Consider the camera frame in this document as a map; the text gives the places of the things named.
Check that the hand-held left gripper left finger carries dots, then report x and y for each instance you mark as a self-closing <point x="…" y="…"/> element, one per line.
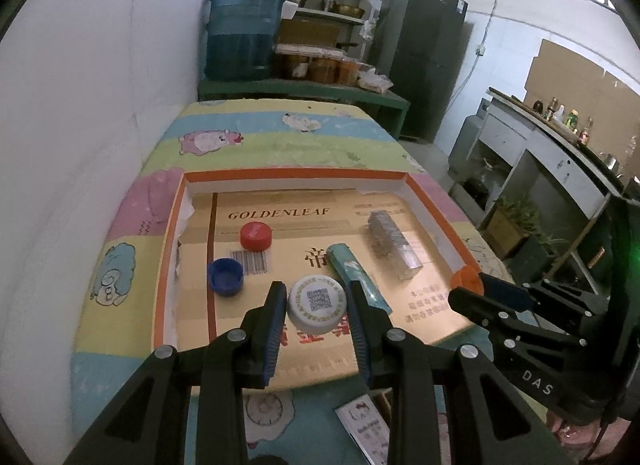
<point x="272" y="340"/>

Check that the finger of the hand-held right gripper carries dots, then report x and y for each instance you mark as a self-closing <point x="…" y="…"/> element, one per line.
<point x="505" y="290"/>
<point x="480" y="307"/>

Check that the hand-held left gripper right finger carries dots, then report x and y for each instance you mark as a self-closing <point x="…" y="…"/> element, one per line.
<point x="360" y="340"/>

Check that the orange bottle cap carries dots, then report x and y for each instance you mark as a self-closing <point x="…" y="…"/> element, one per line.
<point x="465" y="277"/>

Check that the white bottle cap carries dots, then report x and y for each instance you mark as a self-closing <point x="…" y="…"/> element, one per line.
<point x="317" y="302"/>

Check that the gold rectangular box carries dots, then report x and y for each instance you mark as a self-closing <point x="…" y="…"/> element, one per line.
<point x="382" y="399"/>

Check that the teal slim box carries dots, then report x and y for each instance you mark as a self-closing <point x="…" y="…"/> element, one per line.
<point x="350" y="265"/>

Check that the blue bottle cap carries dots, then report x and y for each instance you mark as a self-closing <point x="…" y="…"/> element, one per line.
<point x="226" y="276"/>

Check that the white and black long box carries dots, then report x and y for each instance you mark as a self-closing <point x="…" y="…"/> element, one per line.
<point x="367" y="432"/>

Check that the clear plastic box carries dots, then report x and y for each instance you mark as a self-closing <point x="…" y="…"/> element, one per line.
<point x="392" y="245"/>

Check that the red bottle cap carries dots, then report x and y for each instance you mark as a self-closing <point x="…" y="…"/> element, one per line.
<point x="256" y="236"/>

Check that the orange-rimmed cardboard box tray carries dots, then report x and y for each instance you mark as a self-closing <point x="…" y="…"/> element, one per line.
<point x="280" y="230"/>

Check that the black bottle cap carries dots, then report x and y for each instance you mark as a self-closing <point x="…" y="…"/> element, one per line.
<point x="266" y="461"/>

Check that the plant in dark pot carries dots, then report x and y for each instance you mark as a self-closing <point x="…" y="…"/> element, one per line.
<point x="535" y="260"/>

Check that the plant in yellow pot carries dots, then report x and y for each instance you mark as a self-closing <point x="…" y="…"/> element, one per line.
<point x="505" y="232"/>

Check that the black cooking pot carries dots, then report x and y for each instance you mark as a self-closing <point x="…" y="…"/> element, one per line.
<point x="477" y="192"/>

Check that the grey kitchen counter cabinet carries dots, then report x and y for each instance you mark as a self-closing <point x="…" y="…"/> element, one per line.
<point x="545" y="155"/>

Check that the red condiment bottle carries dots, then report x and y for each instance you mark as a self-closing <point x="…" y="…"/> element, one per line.
<point x="586" y="132"/>

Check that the yellow-green condiment bottle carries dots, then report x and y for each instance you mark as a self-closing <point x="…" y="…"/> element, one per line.
<point x="571" y="120"/>

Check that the white condiment bottle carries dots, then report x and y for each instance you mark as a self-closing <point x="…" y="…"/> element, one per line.
<point x="560" y="114"/>

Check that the dark condiment bottle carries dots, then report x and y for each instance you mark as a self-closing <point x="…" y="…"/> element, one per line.
<point x="538" y="106"/>

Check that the cardboard sheet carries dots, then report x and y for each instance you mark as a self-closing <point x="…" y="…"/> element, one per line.
<point x="575" y="80"/>

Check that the crumpled plastic bag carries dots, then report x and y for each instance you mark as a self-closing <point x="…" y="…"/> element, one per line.
<point x="375" y="81"/>

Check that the dark green refrigerator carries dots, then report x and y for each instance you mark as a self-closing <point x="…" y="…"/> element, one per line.
<point x="420" y="55"/>

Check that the amber food jar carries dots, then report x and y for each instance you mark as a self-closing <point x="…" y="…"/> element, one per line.
<point x="325" y="71"/>
<point x="291" y="65"/>
<point x="351" y="73"/>

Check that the black frying pan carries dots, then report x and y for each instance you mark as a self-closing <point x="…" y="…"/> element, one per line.
<point x="347" y="46"/>

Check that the brown cardboard box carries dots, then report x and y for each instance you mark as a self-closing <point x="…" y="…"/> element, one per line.
<point x="307" y="32"/>

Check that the blue water jug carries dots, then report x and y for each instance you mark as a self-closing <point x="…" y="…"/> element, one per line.
<point x="245" y="30"/>

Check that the brass bowl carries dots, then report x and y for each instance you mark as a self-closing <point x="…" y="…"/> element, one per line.
<point x="349" y="10"/>

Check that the white plastic container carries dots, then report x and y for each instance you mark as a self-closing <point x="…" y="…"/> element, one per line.
<point x="290" y="11"/>

